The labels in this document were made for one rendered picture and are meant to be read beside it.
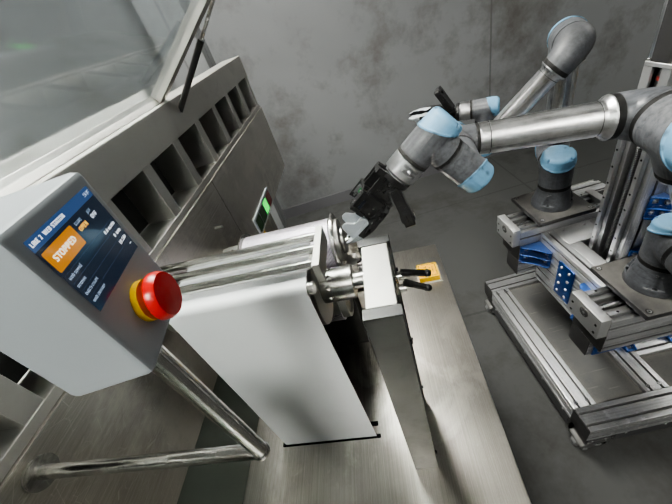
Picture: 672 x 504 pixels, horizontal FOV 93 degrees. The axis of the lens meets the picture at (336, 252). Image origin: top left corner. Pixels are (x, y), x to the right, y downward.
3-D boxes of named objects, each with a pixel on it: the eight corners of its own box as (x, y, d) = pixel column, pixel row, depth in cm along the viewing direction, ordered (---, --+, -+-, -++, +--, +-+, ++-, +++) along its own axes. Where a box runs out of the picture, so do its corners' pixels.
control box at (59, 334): (182, 365, 18) (30, 224, 12) (74, 400, 18) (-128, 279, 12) (202, 283, 24) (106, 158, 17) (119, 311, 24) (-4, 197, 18)
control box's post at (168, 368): (267, 458, 32) (139, 347, 20) (252, 460, 33) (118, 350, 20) (269, 441, 34) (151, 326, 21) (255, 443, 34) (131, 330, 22)
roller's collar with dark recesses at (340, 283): (358, 305, 59) (350, 281, 55) (327, 310, 60) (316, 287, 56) (357, 280, 64) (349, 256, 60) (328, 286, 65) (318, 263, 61)
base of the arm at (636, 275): (657, 257, 103) (668, 233, 97) (705, 290, 91) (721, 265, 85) (609, 270, 105) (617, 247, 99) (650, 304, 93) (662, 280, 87)
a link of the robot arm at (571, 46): (613, 42, 94) (488, 164, 130) (604, 34, 102) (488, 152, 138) (583, 19, 93) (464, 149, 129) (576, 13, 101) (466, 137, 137)
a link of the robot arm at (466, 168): (489, 153, 73) (454, 124, 70) (502, 176, 65) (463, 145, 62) (461, 177, 78) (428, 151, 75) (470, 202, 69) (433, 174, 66)
